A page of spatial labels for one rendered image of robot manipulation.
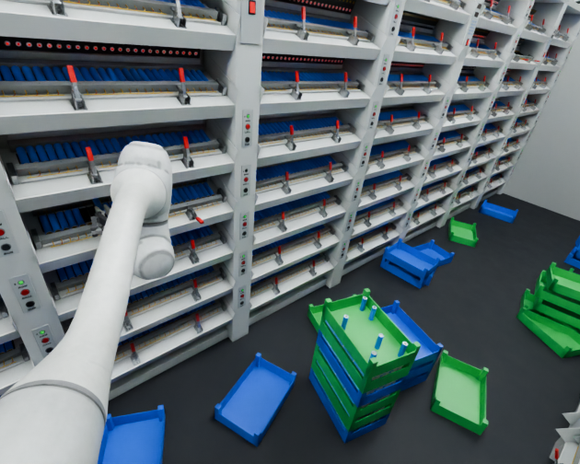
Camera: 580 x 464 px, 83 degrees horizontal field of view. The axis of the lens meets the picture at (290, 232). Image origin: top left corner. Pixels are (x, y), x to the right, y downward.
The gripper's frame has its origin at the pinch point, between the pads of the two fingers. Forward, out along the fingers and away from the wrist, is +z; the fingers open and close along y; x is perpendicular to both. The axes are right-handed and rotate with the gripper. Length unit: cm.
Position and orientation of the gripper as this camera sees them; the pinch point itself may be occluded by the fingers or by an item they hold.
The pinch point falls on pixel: (104, 213)
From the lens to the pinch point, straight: 111.9
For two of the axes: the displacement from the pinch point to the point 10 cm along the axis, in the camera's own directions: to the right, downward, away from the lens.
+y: -7.5, 2.8, -6.0
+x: 0.1, 9.1, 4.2
